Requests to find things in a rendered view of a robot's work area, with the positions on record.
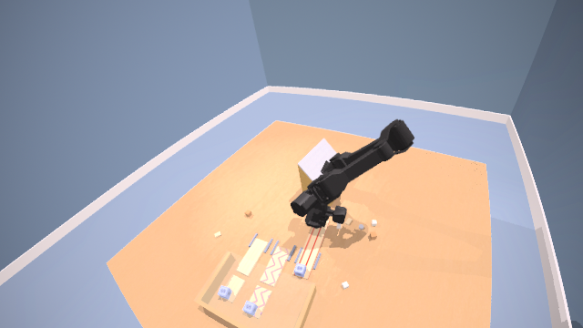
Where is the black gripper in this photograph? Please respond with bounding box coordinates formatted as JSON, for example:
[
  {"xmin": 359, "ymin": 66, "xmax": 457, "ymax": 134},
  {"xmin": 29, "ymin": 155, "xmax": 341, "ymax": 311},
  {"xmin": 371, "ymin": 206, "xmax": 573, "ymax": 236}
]
[{"xmin": 315, "ymin": 203, "xmax": 347, "ymax": 224}]

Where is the pale blue labelled cube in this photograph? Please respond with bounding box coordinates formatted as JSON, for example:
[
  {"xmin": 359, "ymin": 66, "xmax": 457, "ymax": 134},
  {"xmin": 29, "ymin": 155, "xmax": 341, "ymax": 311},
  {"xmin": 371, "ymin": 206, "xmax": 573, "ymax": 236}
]
[{"xmin": 294, "ymin": 263, "xmax": 307, "ymax": 278}]

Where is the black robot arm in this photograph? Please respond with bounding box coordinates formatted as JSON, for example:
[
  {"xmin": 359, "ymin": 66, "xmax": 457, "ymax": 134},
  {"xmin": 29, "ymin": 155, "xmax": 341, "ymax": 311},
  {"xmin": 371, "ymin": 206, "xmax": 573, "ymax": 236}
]
[{"xmin": 291, "ymin": 119, "xmax": 414, "ymax": 229}]

